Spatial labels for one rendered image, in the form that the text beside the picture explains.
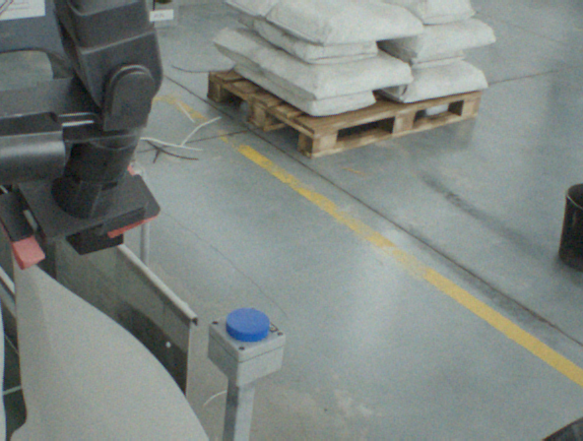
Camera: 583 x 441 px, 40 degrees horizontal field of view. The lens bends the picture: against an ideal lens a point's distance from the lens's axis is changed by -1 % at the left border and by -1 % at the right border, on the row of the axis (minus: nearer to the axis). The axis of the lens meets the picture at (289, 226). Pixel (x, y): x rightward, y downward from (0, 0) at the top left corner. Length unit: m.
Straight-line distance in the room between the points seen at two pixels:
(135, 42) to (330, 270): 2.30
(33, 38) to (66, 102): 0.26
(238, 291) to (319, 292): 0.27
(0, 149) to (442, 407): 1.90
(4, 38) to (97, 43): 0.30
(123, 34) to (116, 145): 0.10
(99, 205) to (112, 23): 0.19
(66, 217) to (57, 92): 0.13
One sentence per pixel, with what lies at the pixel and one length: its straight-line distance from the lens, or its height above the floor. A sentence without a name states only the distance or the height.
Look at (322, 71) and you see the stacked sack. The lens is 3.60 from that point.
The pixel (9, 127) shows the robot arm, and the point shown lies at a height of 1.26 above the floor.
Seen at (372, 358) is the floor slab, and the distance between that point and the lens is 2.48.
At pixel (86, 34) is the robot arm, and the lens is 0.59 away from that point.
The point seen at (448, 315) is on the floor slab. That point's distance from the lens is 2.75.
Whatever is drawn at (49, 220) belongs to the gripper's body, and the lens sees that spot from 0.73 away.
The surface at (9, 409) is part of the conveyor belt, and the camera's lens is 1.69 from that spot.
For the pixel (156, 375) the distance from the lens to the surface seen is 0.79.
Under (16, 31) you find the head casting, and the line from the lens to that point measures 0.89.
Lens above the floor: 1.52
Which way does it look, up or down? 30 degrees down
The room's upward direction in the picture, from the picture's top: 7 degrees clockwise
